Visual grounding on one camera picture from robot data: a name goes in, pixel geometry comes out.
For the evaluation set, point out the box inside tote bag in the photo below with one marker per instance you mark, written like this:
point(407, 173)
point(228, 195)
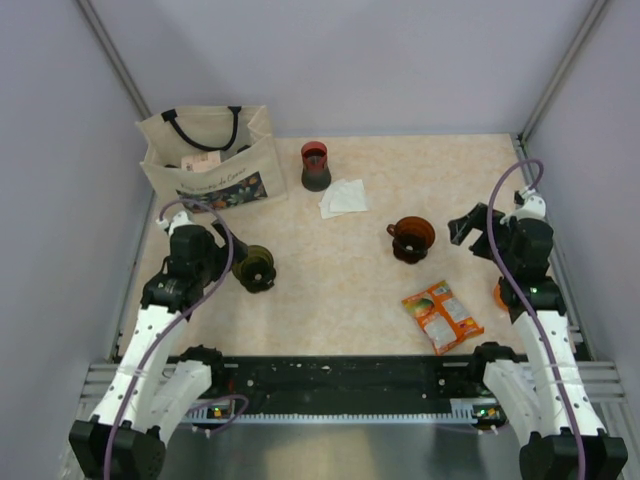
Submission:
point(201, 162)

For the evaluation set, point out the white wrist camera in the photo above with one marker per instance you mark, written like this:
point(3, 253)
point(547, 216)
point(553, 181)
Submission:
point(169, 225)
point(529, 205)

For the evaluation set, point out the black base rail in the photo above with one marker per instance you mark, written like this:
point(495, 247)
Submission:
point(335, 385)

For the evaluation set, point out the olive green coffee dripper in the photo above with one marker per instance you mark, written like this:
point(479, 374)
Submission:
point(256, 272)

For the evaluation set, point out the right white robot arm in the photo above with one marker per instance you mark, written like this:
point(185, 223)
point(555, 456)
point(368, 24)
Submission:
point(545, 400)

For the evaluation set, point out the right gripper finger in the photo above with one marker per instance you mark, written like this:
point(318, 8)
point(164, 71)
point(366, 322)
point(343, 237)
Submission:
point(461, 227)
point(482, 248)

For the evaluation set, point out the orange snack packet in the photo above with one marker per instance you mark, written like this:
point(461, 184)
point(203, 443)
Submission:
point(442, 317)

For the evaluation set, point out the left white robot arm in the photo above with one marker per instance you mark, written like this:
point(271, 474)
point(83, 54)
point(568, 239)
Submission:
point(127, 434)

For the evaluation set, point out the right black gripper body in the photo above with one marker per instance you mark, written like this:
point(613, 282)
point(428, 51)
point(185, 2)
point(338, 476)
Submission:
point(503, 233)

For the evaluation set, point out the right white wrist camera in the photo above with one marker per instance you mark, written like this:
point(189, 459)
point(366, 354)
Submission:
point(529, 205)

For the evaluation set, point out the white paper coffee filters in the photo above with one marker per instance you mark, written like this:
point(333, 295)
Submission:
point(343, 197)

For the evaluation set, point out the brown coffee dripper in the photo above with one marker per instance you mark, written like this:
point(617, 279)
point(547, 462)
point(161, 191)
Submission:
point(412, 237)

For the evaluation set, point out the beige canvas tote bag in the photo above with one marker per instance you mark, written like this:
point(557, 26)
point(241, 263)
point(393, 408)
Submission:
point(250, 170)

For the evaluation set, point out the red glass coffee server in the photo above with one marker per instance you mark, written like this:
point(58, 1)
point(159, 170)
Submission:
point(316, 175)

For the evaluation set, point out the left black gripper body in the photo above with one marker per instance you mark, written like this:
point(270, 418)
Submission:
point(210, 267)

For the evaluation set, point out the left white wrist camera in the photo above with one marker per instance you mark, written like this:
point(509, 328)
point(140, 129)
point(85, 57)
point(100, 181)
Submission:
point(169, 225)

